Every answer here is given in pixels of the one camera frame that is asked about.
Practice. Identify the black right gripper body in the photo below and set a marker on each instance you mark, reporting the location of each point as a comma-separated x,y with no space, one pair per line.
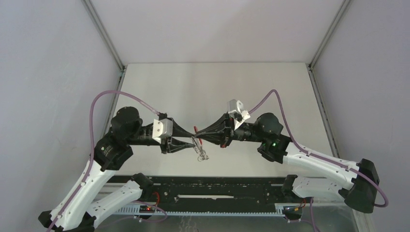
235,134

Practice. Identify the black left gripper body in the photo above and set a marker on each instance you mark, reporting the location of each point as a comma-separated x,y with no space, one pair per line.
165,144

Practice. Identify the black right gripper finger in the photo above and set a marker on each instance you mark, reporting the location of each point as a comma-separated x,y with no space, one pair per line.
216,138
217,127

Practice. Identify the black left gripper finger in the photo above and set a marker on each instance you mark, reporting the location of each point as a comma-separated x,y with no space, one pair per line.
176,146
178,131

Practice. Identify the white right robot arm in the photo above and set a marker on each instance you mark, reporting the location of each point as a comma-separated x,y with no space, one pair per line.
358,180

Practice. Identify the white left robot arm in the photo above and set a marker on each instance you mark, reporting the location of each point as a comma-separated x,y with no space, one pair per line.
79,211

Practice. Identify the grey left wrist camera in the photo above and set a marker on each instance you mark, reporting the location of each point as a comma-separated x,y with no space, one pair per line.
162,129

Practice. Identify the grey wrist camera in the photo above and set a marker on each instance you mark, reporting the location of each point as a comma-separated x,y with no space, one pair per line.
162,129
237,112

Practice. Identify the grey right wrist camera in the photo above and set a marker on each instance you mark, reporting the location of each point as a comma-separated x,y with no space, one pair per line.
237,112

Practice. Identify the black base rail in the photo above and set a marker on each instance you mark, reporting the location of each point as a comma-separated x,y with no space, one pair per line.
231,196

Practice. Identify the grey aluminium frame rail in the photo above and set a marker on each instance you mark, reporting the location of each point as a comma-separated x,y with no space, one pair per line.
318,69

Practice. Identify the left aluminium frame post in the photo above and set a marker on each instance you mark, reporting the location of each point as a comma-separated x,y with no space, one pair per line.
96,20

